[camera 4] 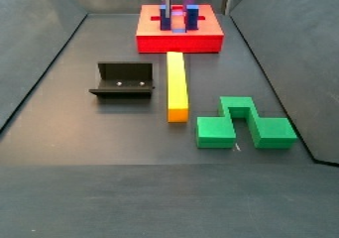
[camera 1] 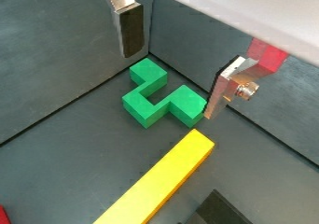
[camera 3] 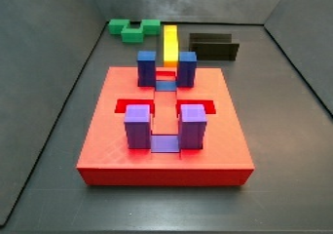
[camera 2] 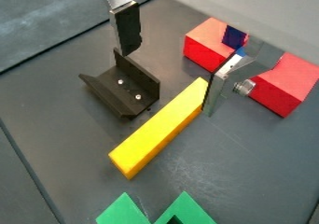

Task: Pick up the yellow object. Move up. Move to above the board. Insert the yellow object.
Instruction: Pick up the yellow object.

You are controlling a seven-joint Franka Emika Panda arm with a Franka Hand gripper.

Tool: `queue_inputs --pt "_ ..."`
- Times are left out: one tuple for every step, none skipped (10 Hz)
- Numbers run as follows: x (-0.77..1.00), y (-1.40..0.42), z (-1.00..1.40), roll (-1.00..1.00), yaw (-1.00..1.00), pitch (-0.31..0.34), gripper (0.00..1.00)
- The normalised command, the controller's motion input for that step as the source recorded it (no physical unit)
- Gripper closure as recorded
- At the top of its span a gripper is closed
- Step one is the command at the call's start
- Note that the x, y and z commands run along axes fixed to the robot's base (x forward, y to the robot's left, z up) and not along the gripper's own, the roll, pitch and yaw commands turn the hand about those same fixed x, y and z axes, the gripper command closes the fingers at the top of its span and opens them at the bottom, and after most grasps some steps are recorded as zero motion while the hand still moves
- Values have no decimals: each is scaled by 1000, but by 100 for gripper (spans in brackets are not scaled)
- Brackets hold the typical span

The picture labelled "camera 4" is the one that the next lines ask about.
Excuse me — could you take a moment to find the right dark blue block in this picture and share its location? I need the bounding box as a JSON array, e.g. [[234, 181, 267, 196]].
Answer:
[[186, 4, 199, 30]]

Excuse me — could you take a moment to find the green stepped block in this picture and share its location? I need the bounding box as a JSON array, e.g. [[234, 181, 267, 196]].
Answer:
[[196, 96, 297, 149]]

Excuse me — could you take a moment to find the flush purple block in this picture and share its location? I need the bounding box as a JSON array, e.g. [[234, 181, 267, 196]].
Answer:
[[172, 11, 184, 16]]

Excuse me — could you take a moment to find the red slotted board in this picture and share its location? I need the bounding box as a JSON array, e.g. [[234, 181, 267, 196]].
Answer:
[[135, 4, 224, 54]]

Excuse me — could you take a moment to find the long yellow block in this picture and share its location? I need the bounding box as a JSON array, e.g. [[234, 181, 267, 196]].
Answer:
[[167, 52, 190, 123]]

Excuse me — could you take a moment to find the black angle bracket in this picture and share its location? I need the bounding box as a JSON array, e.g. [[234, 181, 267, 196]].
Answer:
[[88, 61, 154, 96]]

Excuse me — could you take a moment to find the dark blue block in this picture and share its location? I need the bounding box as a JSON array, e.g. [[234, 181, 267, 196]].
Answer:
[[159, 5, 171, 31], [186, 4, 199, 30]]

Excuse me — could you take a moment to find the left dark blue block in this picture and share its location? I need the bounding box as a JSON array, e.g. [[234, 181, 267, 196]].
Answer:
[[159, 5, 171, 31]]

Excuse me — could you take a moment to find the low blue block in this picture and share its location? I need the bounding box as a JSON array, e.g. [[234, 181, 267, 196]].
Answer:
[[172, 29, 187, 34]]

